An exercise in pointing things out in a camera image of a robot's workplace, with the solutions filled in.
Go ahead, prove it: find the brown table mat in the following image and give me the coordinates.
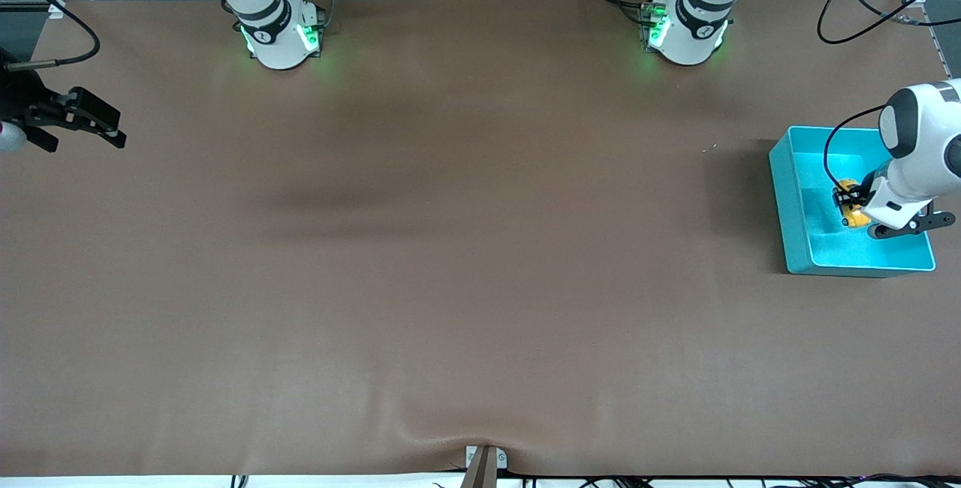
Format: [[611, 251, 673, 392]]
[[0, 0, 961, 478]]

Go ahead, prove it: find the grey metal clamp bracket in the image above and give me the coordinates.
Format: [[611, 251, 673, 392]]
[[462, 445, 508, 488]]

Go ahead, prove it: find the yellow beetle toy car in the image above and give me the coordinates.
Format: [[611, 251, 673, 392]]
[[837, 179, 872, 228]]

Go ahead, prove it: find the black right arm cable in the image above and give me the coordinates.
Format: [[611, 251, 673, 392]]
[[0, 0, 101, 71]]

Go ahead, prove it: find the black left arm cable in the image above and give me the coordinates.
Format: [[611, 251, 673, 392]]
[[817, 0, 932, 200]]

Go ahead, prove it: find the teal plastic bin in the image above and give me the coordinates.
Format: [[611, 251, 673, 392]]
[[769, 125, 936, 278]]

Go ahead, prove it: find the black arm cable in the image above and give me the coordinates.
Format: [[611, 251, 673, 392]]
[[0, 0, 101, 71], [817, 0, 932, 200]]

